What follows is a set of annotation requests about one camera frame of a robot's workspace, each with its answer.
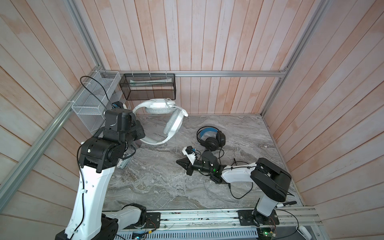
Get horizontal aluminium wall rail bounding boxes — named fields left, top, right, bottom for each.
left=102, top=70, right=287, bottom=78

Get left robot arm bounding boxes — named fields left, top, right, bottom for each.
left=55, top=109, right=146, bottom=240

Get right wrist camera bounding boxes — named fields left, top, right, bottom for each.
left=182, top=146, right=197, bottom=165

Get black headphone cable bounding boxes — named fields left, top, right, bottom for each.
left=203, top=146, right=256, bottom=200

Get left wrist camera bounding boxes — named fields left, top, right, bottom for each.
left=112, top=101, right=127, bottom=109

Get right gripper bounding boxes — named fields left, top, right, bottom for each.
left=177, top=156, right=214, bottom=176

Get white wire mesh shelf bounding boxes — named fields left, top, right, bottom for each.
left=72, top=71, right=122, bottom=135

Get black wire mesh basket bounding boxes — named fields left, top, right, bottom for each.
left=119, top=73, right=177, bottom=101

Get black and blue headphones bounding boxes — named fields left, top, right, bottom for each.
left=196, top=126, right=226, bottom=152

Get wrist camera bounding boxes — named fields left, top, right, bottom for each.
left=112, top=101, right=127, bottom=109
left=182, top=146, right=197, bottom=165

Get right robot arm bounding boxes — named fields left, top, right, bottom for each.
left=176, top=146, right=292, bottom=218

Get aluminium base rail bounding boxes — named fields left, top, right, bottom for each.
left=103, top=206, right=325, bottom=240

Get white headphones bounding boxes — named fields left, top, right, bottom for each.
left=133, top=98, right=189, bottom=146

